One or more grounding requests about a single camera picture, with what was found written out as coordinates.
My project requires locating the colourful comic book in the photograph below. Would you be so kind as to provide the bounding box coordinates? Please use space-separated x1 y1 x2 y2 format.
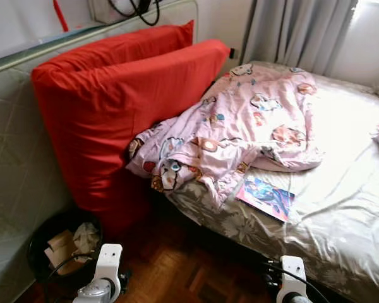
235 175 296 223

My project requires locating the pink cartoon print blanket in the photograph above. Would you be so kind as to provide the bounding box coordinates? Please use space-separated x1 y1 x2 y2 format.
126 62 324 209

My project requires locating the crumpled white tissue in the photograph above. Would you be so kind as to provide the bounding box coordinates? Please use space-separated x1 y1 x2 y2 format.
73 222 102 256

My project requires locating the black waste bin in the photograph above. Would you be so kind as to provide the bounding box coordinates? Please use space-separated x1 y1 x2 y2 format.
27 208 105 291

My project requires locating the bed with grey floral sheet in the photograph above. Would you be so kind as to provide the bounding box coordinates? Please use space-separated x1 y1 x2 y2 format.
161 60 379 303

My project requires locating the grey quilted mattress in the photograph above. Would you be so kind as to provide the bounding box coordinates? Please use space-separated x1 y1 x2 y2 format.
0 0 199 303

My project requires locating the grey curtain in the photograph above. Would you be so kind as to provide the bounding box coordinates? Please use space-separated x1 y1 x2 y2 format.
243 0 358 75

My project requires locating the red tassel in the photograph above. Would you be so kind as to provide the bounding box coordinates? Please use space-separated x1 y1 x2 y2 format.
52 0 70 32

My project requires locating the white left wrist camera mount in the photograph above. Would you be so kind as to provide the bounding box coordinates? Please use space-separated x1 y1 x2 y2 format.
92 244 124 294

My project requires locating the black looped cable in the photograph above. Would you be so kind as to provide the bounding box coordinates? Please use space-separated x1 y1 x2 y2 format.
107 0 162 26

